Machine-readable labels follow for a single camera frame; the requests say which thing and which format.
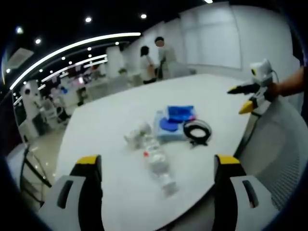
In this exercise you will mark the long ceiling light strip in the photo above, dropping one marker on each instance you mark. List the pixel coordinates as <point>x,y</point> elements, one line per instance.
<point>69,54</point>

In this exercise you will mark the clear plastic bottle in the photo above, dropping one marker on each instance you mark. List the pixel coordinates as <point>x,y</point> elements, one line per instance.
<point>160,166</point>

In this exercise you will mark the white pillar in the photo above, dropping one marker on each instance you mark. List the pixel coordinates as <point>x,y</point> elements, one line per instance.
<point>30,108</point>

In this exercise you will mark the grey mesh chair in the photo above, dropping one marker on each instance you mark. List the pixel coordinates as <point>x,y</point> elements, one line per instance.
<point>274,149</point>

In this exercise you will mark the person's right hand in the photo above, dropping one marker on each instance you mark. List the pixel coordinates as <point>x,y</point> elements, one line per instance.
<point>273,89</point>

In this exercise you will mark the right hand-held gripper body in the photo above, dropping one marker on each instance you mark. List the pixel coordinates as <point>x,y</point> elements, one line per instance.
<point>261,79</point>

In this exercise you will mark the blue plastic packet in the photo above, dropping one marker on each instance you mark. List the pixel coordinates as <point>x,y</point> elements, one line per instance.
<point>180,111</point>

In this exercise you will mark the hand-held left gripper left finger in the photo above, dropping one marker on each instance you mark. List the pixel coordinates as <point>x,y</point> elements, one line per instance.
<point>72,192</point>

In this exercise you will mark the black chair frame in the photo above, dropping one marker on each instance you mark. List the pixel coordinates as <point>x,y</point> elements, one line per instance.
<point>33,170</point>

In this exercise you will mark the clear plastic bag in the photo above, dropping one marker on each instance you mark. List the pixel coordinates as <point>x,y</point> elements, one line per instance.
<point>138,136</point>

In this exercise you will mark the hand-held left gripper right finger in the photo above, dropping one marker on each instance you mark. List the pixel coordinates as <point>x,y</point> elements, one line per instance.
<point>237,192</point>

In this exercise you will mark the round blue lid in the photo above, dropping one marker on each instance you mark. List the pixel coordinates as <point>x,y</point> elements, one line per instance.
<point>169,125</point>

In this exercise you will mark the white table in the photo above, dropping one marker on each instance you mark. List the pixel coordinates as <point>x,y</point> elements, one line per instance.
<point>134,113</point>

